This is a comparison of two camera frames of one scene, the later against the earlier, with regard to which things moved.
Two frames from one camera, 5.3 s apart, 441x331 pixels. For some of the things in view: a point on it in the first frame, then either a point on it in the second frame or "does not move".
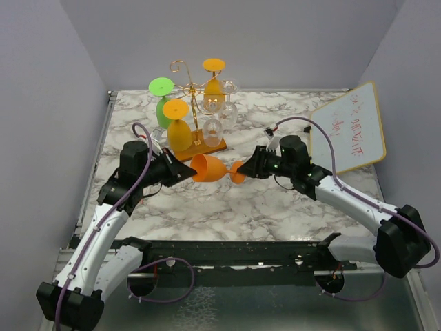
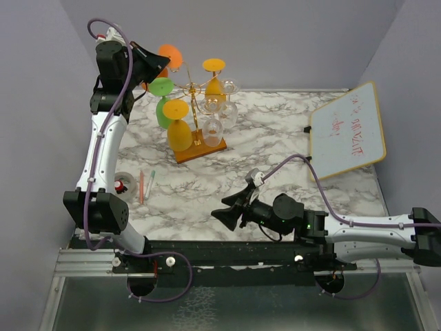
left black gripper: x=177 y=171 -> x=154 y=62
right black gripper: x=255 y=166 -> x=229 y=216
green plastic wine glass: x=161 y=87 does not move
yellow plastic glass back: x=179 y=134 does not move
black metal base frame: x=189 y=263 does not move
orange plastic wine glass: x=210 y=169 -> x=174 y=54
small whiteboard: x=353 y=125 does not move
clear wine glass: x=228 y=114 does not move
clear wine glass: x=212 y=130 does not move
